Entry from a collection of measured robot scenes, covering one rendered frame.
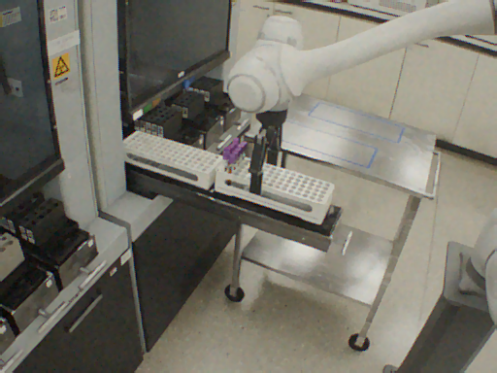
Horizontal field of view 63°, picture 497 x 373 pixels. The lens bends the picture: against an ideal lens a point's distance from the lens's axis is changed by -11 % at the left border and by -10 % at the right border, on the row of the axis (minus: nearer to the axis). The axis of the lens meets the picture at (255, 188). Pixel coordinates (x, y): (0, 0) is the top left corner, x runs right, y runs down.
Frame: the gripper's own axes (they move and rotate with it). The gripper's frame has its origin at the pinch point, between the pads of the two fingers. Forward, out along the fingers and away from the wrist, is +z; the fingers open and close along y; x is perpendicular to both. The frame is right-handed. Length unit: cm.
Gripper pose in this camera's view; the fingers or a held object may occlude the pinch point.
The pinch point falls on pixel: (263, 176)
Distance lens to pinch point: 116.9
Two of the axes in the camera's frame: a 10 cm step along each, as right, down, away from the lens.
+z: -0.9, 8.1, 5.8
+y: 3.9, -5.1, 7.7
